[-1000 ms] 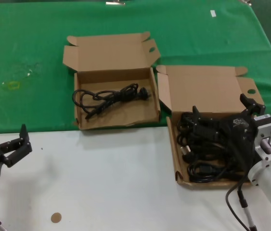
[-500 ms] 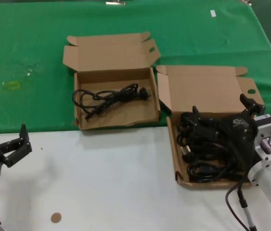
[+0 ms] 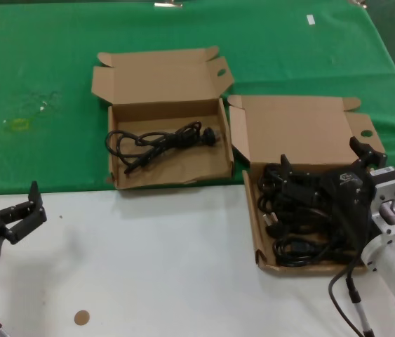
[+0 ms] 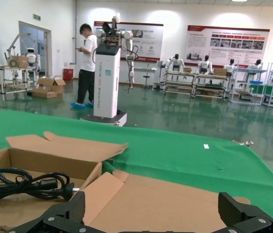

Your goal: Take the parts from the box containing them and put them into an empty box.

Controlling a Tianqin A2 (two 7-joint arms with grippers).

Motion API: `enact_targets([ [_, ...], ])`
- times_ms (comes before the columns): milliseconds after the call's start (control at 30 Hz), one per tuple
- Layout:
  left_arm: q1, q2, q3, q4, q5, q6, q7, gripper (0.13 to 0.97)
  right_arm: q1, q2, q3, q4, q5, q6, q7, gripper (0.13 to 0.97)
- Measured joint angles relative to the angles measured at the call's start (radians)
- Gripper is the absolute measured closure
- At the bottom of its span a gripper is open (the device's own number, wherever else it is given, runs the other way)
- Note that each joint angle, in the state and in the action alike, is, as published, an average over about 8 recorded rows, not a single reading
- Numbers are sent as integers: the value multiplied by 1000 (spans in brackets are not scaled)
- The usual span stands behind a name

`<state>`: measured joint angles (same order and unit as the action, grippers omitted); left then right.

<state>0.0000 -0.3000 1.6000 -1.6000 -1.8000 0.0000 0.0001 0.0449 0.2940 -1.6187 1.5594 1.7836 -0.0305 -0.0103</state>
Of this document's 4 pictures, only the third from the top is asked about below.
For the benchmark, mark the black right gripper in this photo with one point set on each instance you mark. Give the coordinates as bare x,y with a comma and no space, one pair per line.
348,189

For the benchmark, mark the cardboard box with round hole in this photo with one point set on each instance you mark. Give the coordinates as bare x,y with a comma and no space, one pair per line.
295,130

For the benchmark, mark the cardboard box with oval hole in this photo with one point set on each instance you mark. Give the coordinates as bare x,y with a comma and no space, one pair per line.
169,165

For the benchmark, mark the round brown cardboard disc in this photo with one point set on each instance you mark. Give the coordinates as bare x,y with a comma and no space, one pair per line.
81,317

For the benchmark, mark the white tape strip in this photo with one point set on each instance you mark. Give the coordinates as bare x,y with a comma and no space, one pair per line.
311,19

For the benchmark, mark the green table cloth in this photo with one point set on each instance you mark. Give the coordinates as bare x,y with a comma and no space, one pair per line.
43,52

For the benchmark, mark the metal cloth clamp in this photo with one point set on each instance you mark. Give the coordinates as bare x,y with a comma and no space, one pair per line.
167,4
358,3

